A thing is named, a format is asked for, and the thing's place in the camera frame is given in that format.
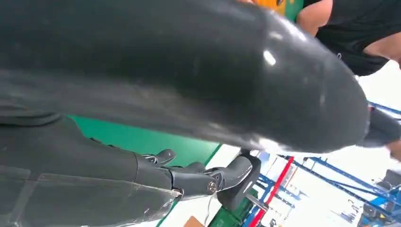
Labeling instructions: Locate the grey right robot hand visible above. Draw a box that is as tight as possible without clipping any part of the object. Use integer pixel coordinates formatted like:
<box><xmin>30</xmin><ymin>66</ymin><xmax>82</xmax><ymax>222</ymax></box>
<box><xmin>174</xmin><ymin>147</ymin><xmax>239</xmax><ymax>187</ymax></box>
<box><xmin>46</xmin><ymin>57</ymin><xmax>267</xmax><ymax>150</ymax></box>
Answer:
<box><xmin>0</xmin><ymin>0</ymin><xmax>371</xmax><ymax>227</ymax></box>

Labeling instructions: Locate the yellow sheet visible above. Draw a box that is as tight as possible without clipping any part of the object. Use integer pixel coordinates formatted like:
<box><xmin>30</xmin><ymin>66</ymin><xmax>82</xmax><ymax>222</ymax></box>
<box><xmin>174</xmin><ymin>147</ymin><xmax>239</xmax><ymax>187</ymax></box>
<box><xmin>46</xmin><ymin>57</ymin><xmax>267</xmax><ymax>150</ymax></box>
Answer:
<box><xmin>255</xmin><ymin>0</ymin><xmax>287</xmax><ymax>16</ymax></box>

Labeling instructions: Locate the red pole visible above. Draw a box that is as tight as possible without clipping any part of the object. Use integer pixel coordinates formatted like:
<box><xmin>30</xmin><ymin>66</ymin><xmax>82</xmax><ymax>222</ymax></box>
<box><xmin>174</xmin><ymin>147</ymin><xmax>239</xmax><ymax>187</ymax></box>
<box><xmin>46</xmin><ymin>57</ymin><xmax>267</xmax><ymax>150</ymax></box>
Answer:
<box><xmin>248</xmin><ymin>156</ymin><xmax>295</xmax><ymax>227</ymax></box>

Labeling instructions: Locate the cardboard box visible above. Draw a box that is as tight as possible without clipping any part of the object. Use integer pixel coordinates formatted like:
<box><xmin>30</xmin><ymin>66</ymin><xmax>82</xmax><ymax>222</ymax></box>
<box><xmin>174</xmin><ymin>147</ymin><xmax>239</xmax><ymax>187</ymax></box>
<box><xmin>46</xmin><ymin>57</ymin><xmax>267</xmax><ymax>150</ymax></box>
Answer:
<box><xmin>184</xmin><ymin>215</ymin><xmax>206</xmax><ymax>227</ymax></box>

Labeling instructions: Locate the green crate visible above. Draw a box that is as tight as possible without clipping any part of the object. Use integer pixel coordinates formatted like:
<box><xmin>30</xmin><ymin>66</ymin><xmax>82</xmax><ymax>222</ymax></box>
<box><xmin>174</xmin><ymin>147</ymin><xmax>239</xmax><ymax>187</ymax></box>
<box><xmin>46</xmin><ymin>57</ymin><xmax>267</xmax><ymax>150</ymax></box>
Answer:
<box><xmin>208</xmin><ymin>188</ymin><xmax>259</xmax><ymax>227</ymax></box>

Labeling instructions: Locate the person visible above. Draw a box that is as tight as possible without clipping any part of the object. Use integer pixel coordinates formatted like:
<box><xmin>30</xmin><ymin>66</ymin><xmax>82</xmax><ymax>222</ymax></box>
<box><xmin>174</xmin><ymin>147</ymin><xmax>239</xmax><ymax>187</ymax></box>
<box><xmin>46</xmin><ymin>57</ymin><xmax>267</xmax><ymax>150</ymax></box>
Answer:
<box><xmin>296</xmin><ymin>0</ymin><xmax>401</xmax><ymax>78</ymax></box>

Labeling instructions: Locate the blue rack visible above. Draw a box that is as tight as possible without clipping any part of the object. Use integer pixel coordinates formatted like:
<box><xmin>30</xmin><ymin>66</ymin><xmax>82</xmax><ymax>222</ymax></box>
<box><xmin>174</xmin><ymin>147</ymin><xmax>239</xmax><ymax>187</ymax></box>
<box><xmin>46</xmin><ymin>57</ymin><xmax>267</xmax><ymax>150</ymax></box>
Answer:
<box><xmin>243</xmin><ymin>102</ymin><xmax>401</xmax><ymax>227</ymax></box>

